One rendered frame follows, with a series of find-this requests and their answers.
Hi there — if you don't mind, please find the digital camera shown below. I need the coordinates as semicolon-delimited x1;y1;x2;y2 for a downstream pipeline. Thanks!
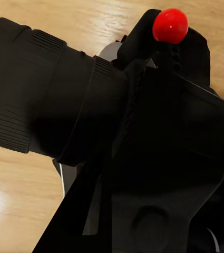
0;8;224;253

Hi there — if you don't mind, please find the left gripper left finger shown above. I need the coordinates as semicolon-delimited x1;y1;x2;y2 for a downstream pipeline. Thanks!
32;140;112;253

